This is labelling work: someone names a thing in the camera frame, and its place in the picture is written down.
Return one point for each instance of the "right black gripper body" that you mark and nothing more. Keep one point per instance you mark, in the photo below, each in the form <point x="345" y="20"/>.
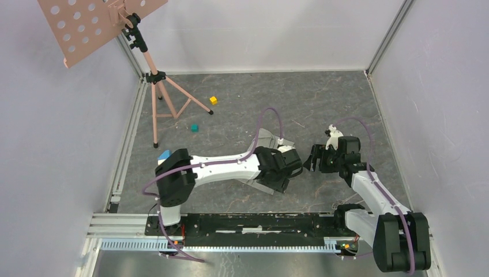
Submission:
<point x="341" y="159"/>

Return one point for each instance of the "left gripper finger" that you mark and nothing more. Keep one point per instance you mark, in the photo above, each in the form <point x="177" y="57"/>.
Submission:
<point x="293" y="173"/>
<point x="279" y="185"/>

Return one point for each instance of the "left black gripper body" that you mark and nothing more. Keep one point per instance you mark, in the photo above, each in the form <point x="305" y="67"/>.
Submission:
<point x="281" y="174"/>

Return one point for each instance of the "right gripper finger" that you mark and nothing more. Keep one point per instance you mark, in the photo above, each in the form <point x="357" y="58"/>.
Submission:
<point x="315" y="155"/>
<point x="328" y="164"/>

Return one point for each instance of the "grey cloth napkin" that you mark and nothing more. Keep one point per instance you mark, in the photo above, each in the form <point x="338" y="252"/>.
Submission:
<point x="268" y="140"/>

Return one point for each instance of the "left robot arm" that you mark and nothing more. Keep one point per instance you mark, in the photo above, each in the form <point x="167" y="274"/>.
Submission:
<point x="180" y="173"/>

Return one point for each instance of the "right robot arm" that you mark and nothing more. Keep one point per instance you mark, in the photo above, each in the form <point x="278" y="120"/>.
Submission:
<point x="399" y="237"/>

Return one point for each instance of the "yellow cube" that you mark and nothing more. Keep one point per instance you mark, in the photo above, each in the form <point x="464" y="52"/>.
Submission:
<point x="213" y="100"/>

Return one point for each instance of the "wooden block stack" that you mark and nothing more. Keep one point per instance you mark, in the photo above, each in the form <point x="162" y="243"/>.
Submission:
<point x="162" y="157"/>

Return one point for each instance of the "pink music stand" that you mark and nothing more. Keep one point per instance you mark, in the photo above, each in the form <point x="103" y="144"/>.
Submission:
<point x="81" y="27"/>

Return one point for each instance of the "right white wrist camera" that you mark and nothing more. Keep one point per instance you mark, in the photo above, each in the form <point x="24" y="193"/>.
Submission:
<point x="333" y="136"/>

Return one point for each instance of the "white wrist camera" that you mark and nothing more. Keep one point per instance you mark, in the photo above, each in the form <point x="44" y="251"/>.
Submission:
<point x="333" y="136"/>
<point x="283" y="147"/>

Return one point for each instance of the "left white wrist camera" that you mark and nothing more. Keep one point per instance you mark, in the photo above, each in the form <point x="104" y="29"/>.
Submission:
<point x="283" y="147"/>

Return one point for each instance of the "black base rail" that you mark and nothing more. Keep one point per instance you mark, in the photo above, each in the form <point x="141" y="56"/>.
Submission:
<point x="248" y="230"/>

